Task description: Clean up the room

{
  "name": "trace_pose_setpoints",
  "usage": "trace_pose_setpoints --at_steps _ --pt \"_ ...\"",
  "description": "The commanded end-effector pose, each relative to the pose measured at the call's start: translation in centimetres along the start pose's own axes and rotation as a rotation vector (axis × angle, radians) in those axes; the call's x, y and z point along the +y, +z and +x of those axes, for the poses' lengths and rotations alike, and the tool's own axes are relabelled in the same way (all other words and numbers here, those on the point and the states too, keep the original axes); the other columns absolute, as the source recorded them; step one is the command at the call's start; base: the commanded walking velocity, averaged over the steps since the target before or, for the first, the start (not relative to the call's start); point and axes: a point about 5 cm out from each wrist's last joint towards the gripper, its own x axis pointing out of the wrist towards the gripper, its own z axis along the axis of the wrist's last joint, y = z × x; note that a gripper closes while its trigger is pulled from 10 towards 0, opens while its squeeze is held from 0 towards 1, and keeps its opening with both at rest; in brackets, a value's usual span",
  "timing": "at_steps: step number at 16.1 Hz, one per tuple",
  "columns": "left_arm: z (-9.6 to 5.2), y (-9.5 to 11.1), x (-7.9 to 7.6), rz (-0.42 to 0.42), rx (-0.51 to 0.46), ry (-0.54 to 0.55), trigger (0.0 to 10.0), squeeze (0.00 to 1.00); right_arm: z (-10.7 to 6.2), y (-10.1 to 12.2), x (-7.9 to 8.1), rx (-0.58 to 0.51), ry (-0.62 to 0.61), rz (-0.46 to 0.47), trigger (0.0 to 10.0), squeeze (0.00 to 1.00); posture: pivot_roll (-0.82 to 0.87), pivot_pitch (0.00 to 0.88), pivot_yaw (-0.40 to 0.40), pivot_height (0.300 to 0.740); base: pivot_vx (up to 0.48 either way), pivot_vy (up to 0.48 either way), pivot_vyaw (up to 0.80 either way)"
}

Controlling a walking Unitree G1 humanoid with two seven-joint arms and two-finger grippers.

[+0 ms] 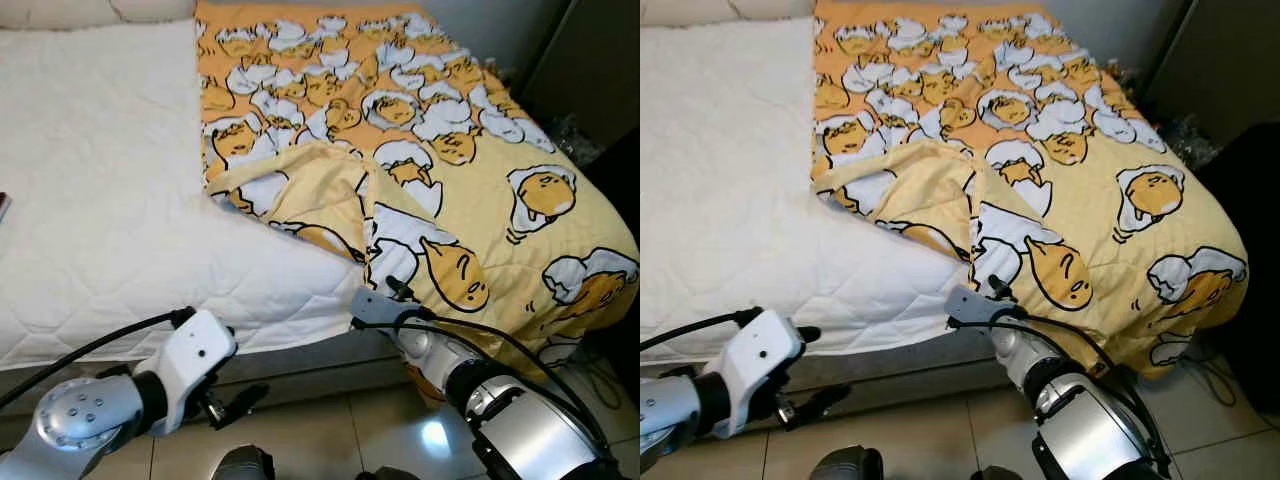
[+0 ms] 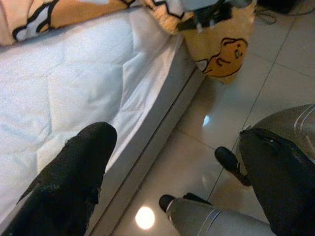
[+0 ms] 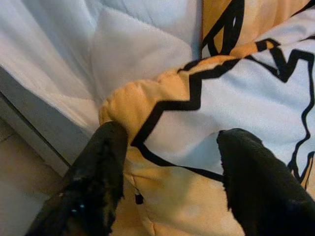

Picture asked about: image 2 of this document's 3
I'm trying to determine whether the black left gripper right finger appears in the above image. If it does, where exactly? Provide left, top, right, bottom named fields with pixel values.
left=239, top=127, right=315, bottom=236

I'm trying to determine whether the grey robot left leg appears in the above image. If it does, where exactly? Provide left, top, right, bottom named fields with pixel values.
left=167, top=198, right=271, bottom=236

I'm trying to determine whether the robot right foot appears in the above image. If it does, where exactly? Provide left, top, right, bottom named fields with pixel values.
left=215, top=147, right=252, bottom=187

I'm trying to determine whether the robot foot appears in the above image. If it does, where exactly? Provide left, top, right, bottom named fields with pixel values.
left=158, top=193, right=214, bottom=213
left=215, top=147, right=252, bottom=187

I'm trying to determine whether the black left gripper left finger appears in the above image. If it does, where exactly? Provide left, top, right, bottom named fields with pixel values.
left=0, top=121, right=118, bottom=236

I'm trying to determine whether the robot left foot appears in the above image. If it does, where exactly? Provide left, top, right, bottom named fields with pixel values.
left=158, top=193, right=214, bottom=213

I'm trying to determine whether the yellow cartoon print blanket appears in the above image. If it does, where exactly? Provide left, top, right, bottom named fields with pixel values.
left=0, top=0, right=258, bottom=86

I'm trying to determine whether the grey bed base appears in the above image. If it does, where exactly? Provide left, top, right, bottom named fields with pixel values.
left=83, top=41, right=206, bottom=236

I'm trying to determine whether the white quilted mattress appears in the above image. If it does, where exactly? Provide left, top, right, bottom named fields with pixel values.
left=0, top=6, right=185, bottom=222

